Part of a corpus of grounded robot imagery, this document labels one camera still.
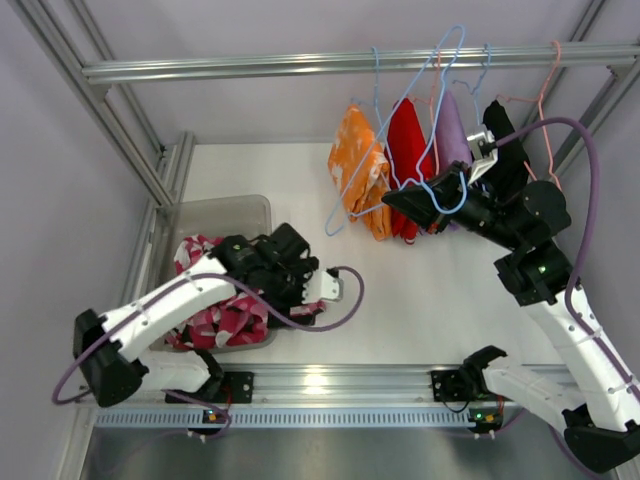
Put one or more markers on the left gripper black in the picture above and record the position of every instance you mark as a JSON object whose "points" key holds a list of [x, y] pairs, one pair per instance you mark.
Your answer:
{"points": [[288, 282]]}

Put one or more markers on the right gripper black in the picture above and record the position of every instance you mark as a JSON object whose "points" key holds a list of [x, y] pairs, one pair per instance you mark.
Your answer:
{"points": [[447, 187]]}

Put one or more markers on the light blue wire hanger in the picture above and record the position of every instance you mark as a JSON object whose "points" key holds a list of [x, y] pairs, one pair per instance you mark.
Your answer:
{"points": [[454, 38]]}

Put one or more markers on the pink camouflage trousers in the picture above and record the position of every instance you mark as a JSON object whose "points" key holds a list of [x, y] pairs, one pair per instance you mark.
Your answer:
{"points": [[235, 322]]}

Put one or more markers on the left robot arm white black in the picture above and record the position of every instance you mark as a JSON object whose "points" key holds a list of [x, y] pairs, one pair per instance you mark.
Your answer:
{"points": [[225, 292]]}

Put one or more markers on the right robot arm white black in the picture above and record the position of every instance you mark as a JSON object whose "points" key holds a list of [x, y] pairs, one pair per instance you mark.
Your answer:
{"points": [[599, 420]]}

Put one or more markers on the red trousers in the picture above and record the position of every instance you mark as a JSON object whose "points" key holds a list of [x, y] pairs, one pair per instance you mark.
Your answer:
{"points": [[405, 146]]}

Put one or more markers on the lilac trousers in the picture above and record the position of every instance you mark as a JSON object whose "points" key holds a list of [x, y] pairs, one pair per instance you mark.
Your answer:
{"points": [[450, 134]]}

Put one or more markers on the orange white trousers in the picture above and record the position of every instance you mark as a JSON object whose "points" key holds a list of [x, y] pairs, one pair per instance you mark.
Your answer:
{"points": [[360, 171]]}

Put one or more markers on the pink hanger under red trousers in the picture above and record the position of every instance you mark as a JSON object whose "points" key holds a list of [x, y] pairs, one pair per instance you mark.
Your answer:
{"points": [[431, 102]]}

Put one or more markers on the blue hanger under lilac trousers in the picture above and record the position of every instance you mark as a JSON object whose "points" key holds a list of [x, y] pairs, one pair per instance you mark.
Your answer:
{"points": [[474, 90]]}

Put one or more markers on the clear plastic bin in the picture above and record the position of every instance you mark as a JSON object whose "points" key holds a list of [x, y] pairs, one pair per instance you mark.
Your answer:
{"points": [[249, 216]]}

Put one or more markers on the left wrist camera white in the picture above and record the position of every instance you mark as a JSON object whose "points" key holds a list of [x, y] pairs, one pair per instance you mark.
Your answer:
{"points": [[324, 285]]}

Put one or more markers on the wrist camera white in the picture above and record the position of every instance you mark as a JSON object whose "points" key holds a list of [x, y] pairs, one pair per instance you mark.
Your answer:
{"points": [[324, 285], [482, 144]]}

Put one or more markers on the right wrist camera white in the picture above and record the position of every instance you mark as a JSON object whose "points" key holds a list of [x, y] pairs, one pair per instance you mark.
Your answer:
{"points": [[482, 144]]}

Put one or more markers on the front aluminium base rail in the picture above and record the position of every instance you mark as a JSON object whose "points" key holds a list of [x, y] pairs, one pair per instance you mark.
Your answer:
{"points": [[339, 385]]}

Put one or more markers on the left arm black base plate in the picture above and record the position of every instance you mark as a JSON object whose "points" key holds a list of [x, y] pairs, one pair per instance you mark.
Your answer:
{"points": [[226, 388]]}

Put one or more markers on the grey slotted cable duct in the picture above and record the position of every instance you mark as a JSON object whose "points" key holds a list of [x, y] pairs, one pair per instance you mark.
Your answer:
{"points": [[254, 418]]}

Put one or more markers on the left aluminium frame post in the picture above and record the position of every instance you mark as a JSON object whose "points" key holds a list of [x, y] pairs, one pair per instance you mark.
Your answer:
{"points": [[116, 110]]}

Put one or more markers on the aluminium frame post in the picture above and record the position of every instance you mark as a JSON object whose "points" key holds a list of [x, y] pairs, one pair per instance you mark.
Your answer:
{"points": [[116, 110], [589, 93]]}

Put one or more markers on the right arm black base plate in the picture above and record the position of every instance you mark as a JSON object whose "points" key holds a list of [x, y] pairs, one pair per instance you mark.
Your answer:
{"points": [[459, 385]]}

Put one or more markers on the right aluminium frame post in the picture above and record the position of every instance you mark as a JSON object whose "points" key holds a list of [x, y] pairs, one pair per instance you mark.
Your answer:
{"points": [[589, 93]]}

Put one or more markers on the aluminium hanging rail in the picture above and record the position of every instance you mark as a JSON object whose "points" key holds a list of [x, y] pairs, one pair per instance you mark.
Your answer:
{"points": [[304, 64]]}

